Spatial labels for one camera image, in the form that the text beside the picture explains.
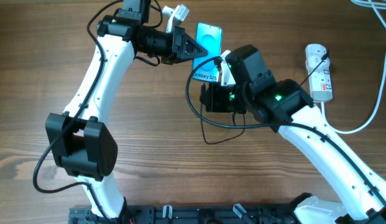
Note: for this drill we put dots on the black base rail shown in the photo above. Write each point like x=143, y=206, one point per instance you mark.
x=278, y=213

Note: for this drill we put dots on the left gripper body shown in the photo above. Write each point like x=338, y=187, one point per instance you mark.
x=174, y=56

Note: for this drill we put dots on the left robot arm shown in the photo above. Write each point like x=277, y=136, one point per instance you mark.
x=80, y=141

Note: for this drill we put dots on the white power strip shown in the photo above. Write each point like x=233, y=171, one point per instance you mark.
x=320, y=80

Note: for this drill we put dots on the white USB charger plug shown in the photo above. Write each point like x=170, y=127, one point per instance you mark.
x=315, y=61

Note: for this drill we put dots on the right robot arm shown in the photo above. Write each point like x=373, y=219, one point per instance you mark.
x=248, y=86

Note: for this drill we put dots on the Samsung Galaxy smartphone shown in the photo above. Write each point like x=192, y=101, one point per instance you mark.
x=209, y=37

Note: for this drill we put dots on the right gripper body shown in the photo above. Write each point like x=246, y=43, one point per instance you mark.
x=224, y=98

